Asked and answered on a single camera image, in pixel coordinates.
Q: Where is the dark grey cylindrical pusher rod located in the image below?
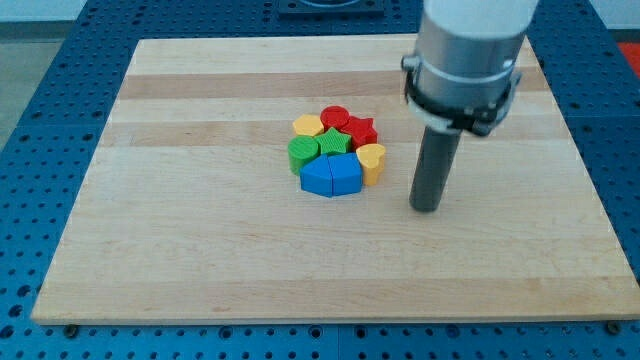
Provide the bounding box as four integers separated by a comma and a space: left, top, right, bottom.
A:
409, 127, 461, 212

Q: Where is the green star block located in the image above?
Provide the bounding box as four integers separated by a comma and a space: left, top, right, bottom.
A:
314, 127, 351, 156

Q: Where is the red star block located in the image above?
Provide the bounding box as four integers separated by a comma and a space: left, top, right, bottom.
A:
340, 116, 378, 151

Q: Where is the red cylinder block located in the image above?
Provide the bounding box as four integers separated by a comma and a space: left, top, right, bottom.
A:
320, 105, 350, 131

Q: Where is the light wooden board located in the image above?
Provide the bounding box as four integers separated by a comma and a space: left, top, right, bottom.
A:
31, 34, 639, 325

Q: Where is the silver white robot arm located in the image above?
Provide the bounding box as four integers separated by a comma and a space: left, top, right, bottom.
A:
401, 0, 539, 212

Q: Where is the yellow pentagon block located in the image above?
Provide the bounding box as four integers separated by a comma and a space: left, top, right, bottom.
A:
292, 114, 325, 137

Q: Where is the blue quarter-round block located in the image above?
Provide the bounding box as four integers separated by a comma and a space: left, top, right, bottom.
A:
299, 155, 333, 197

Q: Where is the blue pentagon block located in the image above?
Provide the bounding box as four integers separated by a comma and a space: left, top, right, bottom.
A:
328, 153, 363, 196

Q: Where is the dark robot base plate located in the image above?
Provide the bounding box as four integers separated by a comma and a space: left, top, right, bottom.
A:
277, 0, 385, 18

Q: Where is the green cylinder block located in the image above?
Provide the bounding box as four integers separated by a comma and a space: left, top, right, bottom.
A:
287, 135, 320, 175

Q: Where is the yellow heart block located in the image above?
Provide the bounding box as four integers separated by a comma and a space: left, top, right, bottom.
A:
356, 143, 386, 186

